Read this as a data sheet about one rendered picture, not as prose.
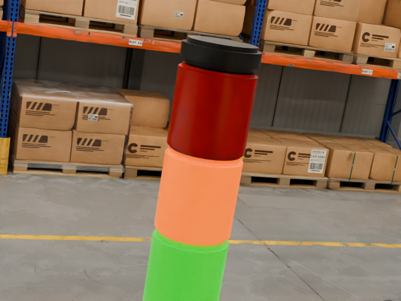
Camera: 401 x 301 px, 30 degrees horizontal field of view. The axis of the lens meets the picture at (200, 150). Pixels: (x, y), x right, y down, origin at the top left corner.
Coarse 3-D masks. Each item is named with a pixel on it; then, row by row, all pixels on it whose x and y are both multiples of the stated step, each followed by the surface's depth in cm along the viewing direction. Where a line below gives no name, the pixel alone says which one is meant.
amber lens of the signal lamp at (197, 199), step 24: (168, 168) 46; (192, 168) 45; (216, 168) 45; (240, 168) 47; (168, 192) 46; (192, 192) 45; (216, 192) 45; (168, 216) 46; (192, 216) 46; (216, 216) 46; (192, 240) 46; (216, 240) 46
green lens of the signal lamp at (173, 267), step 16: (160, 240) 47; (160, 256) 47; (176, 256) 46; (192, 256) 46; (208, 256) 47; (224, 256) 48; (160, 272) 47; (176, 272) 47; (192, 272) 46; (208, 272) 47; (144, 288) 49; (160, 288) 47; (176, 288) 47; (192, 288) 47; (208, 288) 47
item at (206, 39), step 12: (192, 36) 46; (204, 36) 47; (192, 48) 44; (204, 48) 44; (216, 48) 44; (228, 48) 44; (240, 48) 44; (252, 48) 44; (192, 60) 45; (204, 60) 44; (216, 60) 43; (228, 60) 43; (240, 60) 44; (252, 60) 44; (240, 72) 44; (252, 72) 45
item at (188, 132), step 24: (192, 72) 44; (216, 72) 44; (192, 96) 44; (216, 96) 44; (240, 96) 44; (192, 120) 45; (216, 120) 44; (240, 120) 45; (168, 144) 46; (192, 144) 45; (216, 144) 45; (240, 144) 46
